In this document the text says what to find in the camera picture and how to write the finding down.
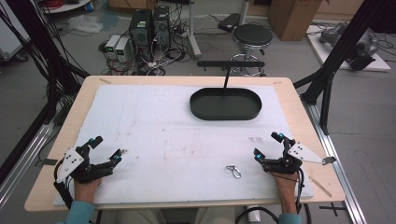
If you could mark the black tape strip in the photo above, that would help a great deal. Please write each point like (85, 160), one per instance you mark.
(49, 161)

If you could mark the grey robot part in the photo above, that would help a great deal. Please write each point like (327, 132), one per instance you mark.
(362, 46)

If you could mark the person's left hand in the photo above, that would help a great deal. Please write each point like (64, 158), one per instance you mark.
(86, 189)

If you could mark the aluminium rail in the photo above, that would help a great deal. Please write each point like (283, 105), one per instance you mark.
(25, 158)
(339, 174)

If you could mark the thin wooden stick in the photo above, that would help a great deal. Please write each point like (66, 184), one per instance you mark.
(320, 186)

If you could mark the white power supply unit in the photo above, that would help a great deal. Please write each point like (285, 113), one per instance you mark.
(122, 49)
(112, 44)

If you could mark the computer towers on floor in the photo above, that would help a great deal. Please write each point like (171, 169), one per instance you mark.
(165, 57)

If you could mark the flat black box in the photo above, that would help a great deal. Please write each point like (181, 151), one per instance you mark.
(229, 22)

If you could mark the white table leg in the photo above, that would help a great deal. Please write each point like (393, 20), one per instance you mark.
(193, 31)

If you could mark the person's right hand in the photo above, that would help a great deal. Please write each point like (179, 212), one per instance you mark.
(287, 193)

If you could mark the silver metal carabiner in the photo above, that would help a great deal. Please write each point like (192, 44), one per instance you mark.
(234, 171)

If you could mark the white floor board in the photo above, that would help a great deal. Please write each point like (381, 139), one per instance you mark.
(381, 63)

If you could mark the large black computer tower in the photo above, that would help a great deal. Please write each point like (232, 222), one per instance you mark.
(140, 32)

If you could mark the white foam mat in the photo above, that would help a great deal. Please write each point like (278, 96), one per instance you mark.
(174, 140)

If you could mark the small black computer tower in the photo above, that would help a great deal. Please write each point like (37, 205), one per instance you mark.
(162, 26)

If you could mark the brown cardboard box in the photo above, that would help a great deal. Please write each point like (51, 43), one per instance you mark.
(292, 18)

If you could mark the white cylinder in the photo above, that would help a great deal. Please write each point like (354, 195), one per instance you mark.
(253, 214)

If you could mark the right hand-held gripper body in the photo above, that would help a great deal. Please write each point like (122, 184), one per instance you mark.
(288, 163)

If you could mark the black metal frame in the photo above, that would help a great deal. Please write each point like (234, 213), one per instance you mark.
(336, 53)
(53, 62)

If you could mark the black hanger stand with tray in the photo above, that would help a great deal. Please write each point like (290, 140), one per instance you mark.
(225, 104)

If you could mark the round white table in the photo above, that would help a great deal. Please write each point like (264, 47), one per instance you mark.
(67, 6)

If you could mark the white plastic bag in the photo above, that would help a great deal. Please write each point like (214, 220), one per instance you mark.
(84, 24)

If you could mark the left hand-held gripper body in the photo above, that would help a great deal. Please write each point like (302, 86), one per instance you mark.
(81, 170)

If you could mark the black round stool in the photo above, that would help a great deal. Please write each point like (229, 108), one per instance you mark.
(252, 35)

